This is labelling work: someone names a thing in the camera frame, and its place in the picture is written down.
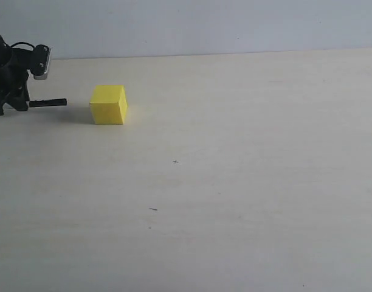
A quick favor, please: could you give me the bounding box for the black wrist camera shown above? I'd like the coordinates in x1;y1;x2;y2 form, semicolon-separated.
29;44;52;80

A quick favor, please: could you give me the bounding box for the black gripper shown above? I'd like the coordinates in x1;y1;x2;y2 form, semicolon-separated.
0;35;29;116

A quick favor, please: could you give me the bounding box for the black cable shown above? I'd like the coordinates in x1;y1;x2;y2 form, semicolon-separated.
9;41;36;52

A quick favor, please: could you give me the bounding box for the black and white marker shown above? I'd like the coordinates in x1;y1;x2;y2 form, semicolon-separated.
29;99;67;108

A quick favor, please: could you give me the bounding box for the yellow foam cube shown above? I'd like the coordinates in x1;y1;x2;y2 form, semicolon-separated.
89;85;128;125

